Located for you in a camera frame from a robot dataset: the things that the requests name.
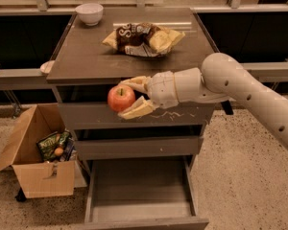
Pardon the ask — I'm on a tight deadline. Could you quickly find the small orange fruit in box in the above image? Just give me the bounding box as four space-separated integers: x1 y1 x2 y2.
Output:
54 148 63 156

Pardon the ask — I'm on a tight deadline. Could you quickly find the grey middle drawer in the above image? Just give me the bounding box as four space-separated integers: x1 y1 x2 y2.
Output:
75 136 204 160

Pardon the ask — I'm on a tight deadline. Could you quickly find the brown yellow chip bag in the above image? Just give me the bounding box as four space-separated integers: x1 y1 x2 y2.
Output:
103 22 185 58

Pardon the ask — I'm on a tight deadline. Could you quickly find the grey open bottom drawer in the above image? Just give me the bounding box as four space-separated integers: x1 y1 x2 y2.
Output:
82 156 208 230

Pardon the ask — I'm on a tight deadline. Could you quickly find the grey drawer cabinet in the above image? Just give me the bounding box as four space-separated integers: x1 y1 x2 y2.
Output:
45 6 228 165

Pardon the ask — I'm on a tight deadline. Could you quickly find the red apple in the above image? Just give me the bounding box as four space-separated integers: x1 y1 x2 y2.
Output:
108 84 135 112

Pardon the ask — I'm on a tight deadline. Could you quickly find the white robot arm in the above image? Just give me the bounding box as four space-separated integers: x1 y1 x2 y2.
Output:
118 53 288 149

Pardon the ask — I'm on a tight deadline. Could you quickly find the small white round disc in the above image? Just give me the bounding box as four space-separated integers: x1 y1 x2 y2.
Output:
40 60 55 74

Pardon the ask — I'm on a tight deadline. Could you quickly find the grey top drawer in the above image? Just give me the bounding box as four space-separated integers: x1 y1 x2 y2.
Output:
59 100 214 130

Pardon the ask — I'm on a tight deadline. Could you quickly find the white ceramic bowl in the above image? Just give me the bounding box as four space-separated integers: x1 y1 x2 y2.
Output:
75 3 104 26

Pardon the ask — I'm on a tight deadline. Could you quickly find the brown cardboard box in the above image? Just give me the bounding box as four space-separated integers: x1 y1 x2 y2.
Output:
0 103 75 198

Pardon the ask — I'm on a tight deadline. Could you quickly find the green snack bag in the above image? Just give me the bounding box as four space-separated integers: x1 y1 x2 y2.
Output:
36 131 70 162

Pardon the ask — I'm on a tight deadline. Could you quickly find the grey metal rail bench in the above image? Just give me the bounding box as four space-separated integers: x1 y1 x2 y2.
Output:
0 62 288 91

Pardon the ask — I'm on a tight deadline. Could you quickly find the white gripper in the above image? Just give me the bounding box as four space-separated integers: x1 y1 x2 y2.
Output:
118 71 179 120

